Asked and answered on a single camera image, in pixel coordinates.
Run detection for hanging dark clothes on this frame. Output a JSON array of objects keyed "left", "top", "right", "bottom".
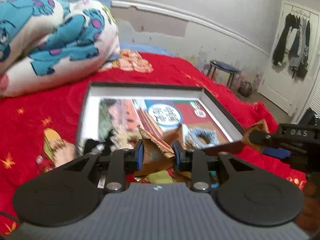
[{"left": 272, "top": 12, "right": 312, "bottom": 79}]

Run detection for blue crochet scrunchie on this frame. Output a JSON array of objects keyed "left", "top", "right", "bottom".
[{"left": 185, "top": 127, "right": 218, "bottom": 148}]

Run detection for colourful picture sheet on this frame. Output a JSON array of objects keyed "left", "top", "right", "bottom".
[{"left": 97, "top": 97, "right": 230, "bottom": 148}]

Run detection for black ribbed object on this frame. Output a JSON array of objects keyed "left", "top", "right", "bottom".
[{"left": 297, "top": 107, "right": 320, "bottom": 126}]

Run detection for white door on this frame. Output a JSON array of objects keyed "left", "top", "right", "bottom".
[{"left": 257, "top": 0, "right": 320, "bottom": 117}]

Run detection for cartoon monster print comforter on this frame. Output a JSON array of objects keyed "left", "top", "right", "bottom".
[{"left": 0, "top": 0, "right": 120, "bottom": 98}]

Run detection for round blue-seat stool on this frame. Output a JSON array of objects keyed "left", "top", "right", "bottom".
[{"left": 208, "top": 60, "right": 240, "bottom": 89}]

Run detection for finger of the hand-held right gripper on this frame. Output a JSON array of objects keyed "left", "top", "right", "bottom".
[
  {"left": 249, "top": 129, "right": 280, "bottom": 147},
  {"left": 262, "top": 147, "right": 292, "bottom": 159}
]

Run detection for black cable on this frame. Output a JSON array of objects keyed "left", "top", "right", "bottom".
[{"left": 0, "top": 211, "right": 20, "bottom": 225}]

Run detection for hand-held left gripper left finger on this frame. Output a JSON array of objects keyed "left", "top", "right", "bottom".
[{"left": 62, "top": 139, "right": 145, "bottom": 193}]

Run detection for gold snack packet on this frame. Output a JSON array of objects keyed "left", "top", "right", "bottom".
[
  {"left": 242, "top": 119, "right": 270, "bottom": 153},
  {"left": 134, "top": 165, "right": 175, "bottom": 184},
  {"left": 137, "top": 125, "right": 185, "bottom": 178}
]

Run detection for red bear print blanket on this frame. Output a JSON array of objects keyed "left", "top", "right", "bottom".
[{"left": 0, "top": 51, "right": 308, "bottom": 235}]

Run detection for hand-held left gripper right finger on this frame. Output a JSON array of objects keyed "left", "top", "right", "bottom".
[{"left": 172, "top": 140, "right": 253, "bottom": 193}]

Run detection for black scrunchie with cream trim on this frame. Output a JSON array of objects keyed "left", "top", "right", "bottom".
[{"left": 84, "top": 135, "right": 113, "bottom": 153}]

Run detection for dark patterned ball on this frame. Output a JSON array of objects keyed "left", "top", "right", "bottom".
[{"left": 239, "top": 81, "right": 253, "bottom": 97}]

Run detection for black shallow cardboard box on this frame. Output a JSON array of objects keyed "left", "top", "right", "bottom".
[{"left": 76, "top": 81, "right": 247, "bottom": 157}]

